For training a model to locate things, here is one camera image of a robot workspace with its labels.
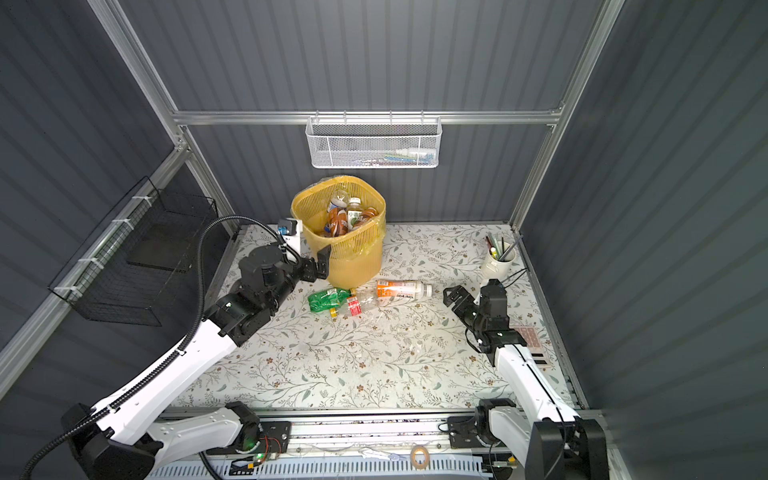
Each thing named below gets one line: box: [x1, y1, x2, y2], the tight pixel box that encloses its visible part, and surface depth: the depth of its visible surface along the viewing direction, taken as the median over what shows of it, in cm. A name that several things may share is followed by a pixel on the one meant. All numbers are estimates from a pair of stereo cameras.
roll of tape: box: [410, 445, 430, 470], surface depth 72 cm
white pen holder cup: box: [484, 241, 516, 279], surface depth 101 cm
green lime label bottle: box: [347, 196, 363, 232], surface depth 98 cm
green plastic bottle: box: [307, 288, 351, 312], surface depth 98 cm
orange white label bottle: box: [376, 280, 433, 300], surface depth 98 cm
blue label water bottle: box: [327, 195, 350, 219], surface depth 98 cm
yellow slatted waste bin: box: [291, 175, 387, 289], surface depth 93 cm
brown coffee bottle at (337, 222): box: [328, 207, 349, 237], surface depth 91 cm
